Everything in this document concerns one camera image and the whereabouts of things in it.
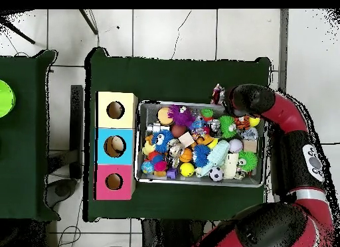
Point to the purple spiky ball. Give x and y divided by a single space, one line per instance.
183 116

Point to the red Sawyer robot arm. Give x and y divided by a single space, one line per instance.
297 130

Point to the clear mesh bin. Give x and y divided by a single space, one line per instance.
147 113

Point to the wooden three-hole box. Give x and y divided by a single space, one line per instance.
127 146

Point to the brown toy football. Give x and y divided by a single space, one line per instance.
178 131

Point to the blue fuzzy monster toy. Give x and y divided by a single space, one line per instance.
162 141

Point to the yellow ball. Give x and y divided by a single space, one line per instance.
187 169

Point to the mint green knit cloth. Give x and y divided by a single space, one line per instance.
217 155

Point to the dark green tablecloth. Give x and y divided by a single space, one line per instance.
159 77

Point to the black and white soccer ball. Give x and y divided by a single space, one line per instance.
216 174

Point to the cream knit cloth roll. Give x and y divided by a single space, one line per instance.
231 165

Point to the orange tiger plush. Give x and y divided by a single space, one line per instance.
243 123

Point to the green spiky ball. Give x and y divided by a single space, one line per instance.
247 161

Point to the black upright bar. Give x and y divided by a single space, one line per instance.
76 125

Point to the black tripod leg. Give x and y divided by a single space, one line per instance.
18 32
89 22

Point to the green covered side table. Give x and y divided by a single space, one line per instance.
26 151

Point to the lime green round object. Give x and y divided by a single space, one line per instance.
4 98

